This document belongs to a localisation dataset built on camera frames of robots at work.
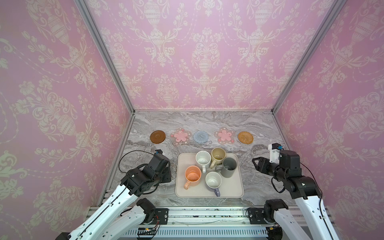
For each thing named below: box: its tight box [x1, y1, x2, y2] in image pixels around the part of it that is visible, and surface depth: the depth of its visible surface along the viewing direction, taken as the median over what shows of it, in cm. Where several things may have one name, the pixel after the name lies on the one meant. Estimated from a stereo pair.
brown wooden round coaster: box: [150, 130, 166, 144], surface depth 108 cm
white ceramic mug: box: [195, 150, 212, 174], surface depth 89 cm
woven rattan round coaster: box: [238, 131, 254, 145], surface depth 108 cm
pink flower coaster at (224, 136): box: [214, 127, 235, 145], surface depth 108 cm
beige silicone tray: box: [175, 153, 244, 199], surface depth 86 cm
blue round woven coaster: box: [193, 130, 209, 144], surface depth 108 cm
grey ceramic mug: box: [215, 157, 238, 178], surface depth 85 cm
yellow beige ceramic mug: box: [210, 147, 226, 169], surface depth 87 cm
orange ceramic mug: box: [184, 165, 202, 190], surface depth 83 cm
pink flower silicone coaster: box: [170, 127, 192, 145], surface depth 108 cm
